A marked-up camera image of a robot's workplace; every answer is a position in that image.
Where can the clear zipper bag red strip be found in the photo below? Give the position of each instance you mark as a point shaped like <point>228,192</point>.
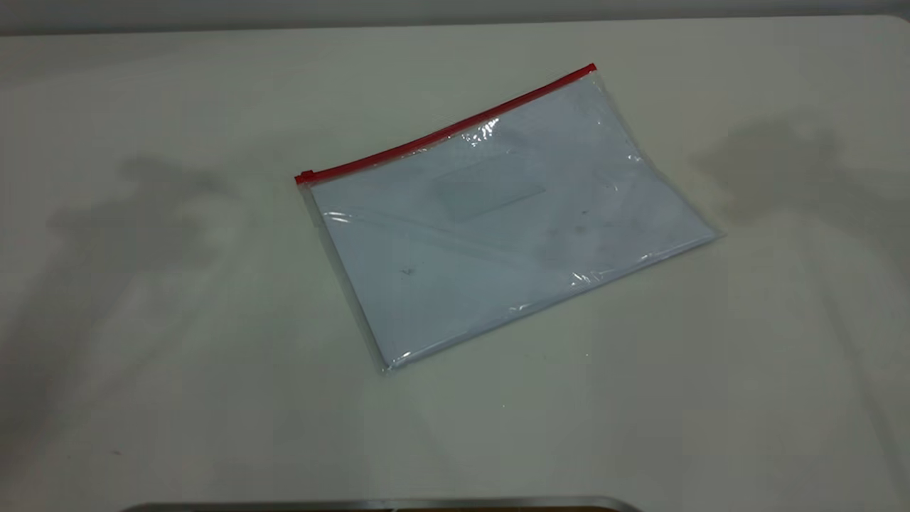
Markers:
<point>512,227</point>

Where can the red zipper slider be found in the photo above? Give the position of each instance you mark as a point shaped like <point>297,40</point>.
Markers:
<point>305,177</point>

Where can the white paper sheets stack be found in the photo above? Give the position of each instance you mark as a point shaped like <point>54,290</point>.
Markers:
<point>498,242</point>

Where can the silver table edge trim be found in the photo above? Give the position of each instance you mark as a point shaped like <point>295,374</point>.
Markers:
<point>384,504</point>

